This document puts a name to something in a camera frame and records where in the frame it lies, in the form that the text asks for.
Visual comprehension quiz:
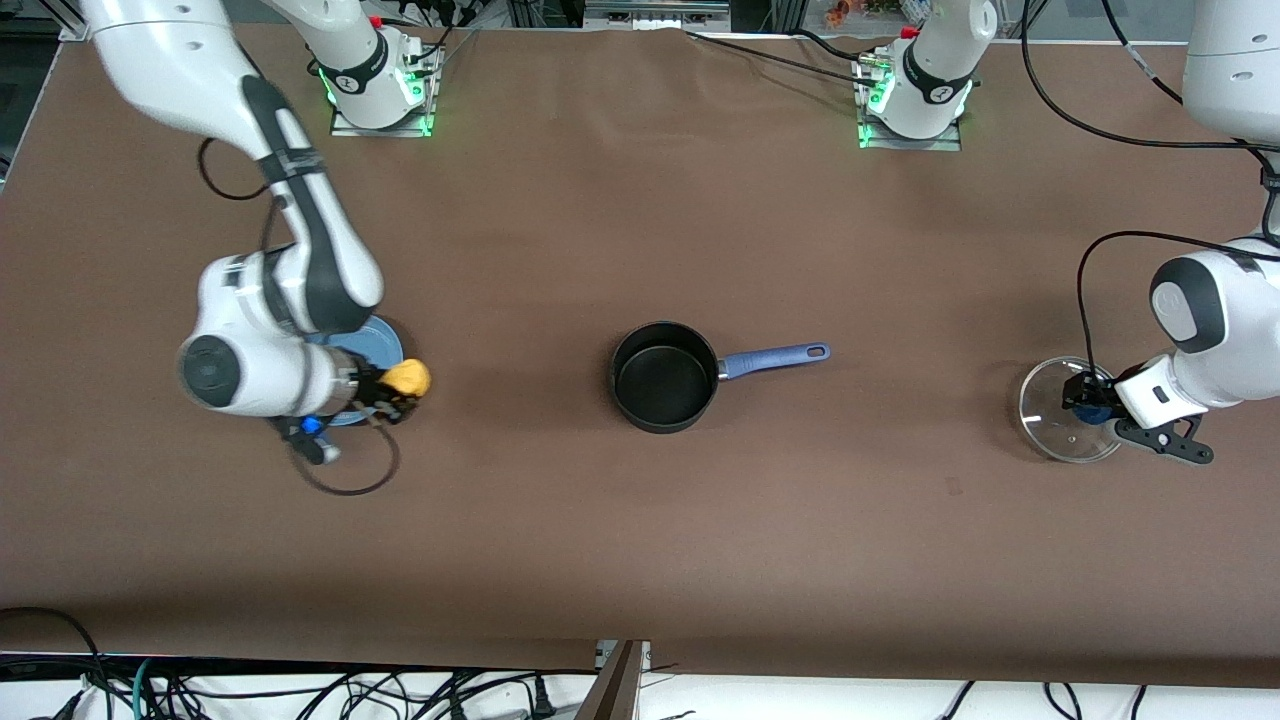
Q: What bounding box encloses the yellow potato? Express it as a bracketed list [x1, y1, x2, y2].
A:
[386, 358, 433, 399]

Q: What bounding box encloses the glass lid with blue knob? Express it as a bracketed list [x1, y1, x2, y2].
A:
[1019, 356, 1127, 465]

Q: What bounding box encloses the blue round plate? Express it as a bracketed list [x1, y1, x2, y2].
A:
[298, 313, 407, 429]

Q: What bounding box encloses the brown table cover sheet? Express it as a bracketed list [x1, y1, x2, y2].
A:
[0, 25, 1280, 691]

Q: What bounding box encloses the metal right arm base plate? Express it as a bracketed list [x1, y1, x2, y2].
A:
[328, 38, 439, 138]

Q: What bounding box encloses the black right arm cable loop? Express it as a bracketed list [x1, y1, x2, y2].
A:
[197, 137, 273, 202]

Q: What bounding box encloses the black saucepan with blue handle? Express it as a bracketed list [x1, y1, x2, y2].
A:
[610, 321, 832, 435]

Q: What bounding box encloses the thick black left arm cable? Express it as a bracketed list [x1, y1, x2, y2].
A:
[1019, 0, 1280, 153]

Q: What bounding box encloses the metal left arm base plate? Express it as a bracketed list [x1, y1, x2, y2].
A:
[856, 50, 965, 153]

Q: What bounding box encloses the black power plug cable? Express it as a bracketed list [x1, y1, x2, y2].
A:
[440, 672, 559, 720]

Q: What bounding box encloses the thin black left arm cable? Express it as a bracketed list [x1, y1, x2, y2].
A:
[1100, 0, 1189, 107]

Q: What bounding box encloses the black looped floor cable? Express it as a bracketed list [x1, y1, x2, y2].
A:
[0, 606, 113, 720]

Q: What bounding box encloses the black cable across table edge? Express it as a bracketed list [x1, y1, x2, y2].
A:
[684, 27, 883, 87]

